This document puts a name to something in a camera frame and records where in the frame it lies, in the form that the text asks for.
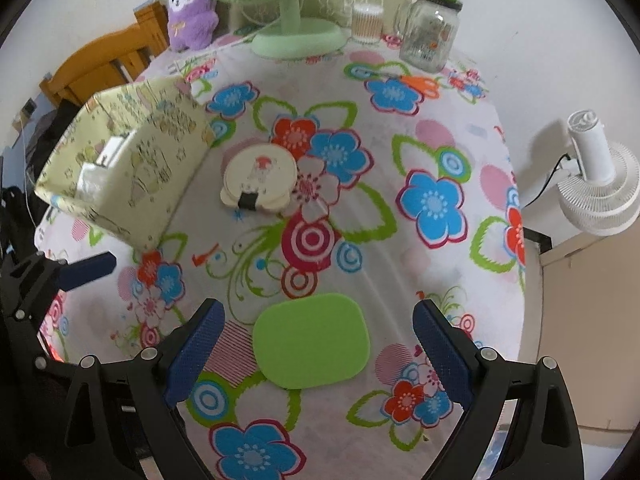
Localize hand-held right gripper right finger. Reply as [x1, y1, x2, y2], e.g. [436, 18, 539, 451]
[412, 299, 586, 480]

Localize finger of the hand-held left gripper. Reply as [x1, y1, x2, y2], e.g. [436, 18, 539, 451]
[0, 251, 117, 376]

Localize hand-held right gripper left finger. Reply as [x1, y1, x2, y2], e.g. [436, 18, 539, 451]
[47, 297, 226, 480]

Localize white rectangular box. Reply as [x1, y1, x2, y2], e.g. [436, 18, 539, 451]
[75, 162, 108, 198]

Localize green oval pad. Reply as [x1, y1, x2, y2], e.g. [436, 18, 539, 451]
[251, 292, 372, 391]

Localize yellow printed storage box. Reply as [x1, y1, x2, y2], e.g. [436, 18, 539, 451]
[35, 74, 216, 251]

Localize cream round case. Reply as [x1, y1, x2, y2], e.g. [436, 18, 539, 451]
[218, 142, 298, 215]

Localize floral tablecloth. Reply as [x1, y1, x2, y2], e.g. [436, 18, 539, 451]
[32, 35, 528, 480]

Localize black clothing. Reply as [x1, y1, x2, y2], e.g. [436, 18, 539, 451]
[22, 100, 88, 171]

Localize wooden chair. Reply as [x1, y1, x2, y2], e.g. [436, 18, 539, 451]
[39, 1, 168, 106]

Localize white clip fan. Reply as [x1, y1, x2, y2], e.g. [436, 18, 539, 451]
[557, 109, 640, 235]

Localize orange scissors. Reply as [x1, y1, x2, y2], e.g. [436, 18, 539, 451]
[367, 71, 441, 98]

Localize purple plush toy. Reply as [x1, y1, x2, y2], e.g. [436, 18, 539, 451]
[166, 0, 220, 53]

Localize green desk fan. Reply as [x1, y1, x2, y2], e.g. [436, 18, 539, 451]
[180, 0, 352, 59]

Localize glass jar with green lid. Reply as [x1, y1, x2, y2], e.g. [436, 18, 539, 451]
[394, 0, 465, 74]

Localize cotton swab container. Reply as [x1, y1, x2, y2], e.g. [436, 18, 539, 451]
[351, 3, 385, 45]

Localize black fan cable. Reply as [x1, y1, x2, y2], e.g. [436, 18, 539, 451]
[520, 152, 581, 208]

